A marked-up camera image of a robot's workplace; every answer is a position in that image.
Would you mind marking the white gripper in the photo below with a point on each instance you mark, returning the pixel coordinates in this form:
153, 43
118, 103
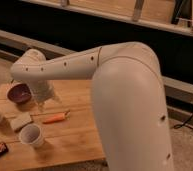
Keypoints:
42, 91

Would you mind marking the dark purple ceramic bowl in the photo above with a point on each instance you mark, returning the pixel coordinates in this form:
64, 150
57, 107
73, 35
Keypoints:
19, 94

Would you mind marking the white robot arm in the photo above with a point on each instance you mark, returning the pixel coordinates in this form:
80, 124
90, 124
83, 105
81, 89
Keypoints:
127, 97

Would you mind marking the orange carrot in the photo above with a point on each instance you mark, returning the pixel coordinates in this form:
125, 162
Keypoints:
56, 118

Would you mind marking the beige sponge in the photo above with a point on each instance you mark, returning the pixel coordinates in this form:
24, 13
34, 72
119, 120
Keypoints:
20, 121

